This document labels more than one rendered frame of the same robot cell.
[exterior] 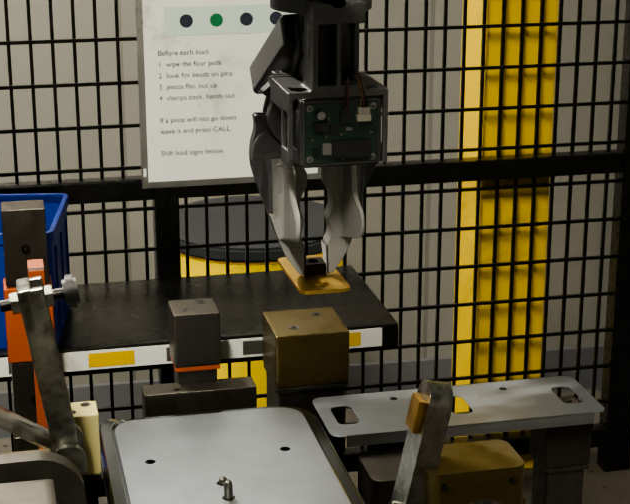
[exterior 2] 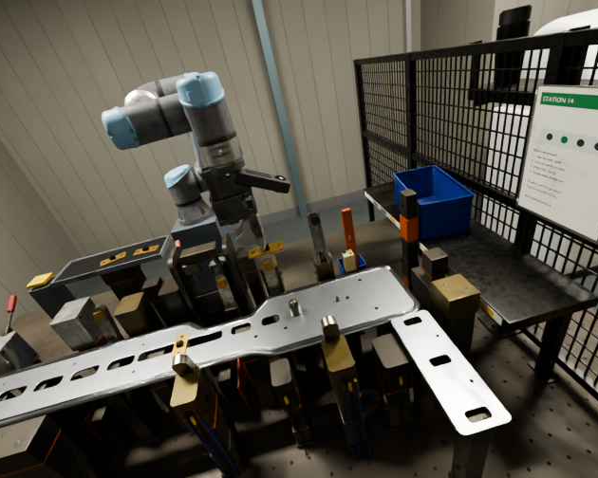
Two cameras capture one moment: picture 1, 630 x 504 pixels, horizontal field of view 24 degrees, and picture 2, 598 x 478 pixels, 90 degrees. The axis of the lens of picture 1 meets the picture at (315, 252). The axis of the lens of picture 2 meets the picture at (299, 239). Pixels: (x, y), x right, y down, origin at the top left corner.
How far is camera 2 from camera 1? 1.35 m
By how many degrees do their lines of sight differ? 89
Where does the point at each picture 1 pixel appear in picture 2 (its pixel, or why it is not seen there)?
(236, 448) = (373, 296)
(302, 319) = (456, 285)
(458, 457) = (335, 348)
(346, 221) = (252, 239)
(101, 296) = (478, 235)
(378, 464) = (385, 340)
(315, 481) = (351, 319)
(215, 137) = (549, 197)
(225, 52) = (564, 157)
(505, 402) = (452, 381)
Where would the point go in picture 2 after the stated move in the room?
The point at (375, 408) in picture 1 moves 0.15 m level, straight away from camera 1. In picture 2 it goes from (422, 330) to (491, 325)
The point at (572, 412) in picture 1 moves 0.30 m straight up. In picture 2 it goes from (451, 414) to (461, 294)
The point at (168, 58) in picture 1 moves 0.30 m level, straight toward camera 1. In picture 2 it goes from (537, 153) to (414, 179)
